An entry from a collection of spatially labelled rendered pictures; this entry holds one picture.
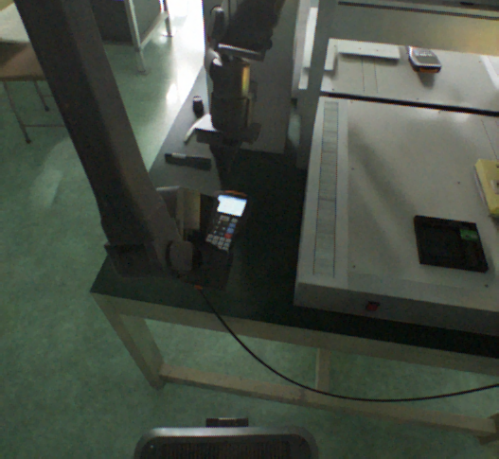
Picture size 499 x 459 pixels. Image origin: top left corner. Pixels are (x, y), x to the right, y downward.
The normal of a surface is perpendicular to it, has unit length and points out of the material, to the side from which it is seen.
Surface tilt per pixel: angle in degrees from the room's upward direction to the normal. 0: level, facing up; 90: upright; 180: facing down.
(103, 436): 0
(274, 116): 90
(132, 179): 70
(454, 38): 90
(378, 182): 0
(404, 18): 90
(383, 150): 0
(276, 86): 90
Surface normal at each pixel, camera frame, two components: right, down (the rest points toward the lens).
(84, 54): 0.94, -0.04
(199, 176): 0.01, -0.65
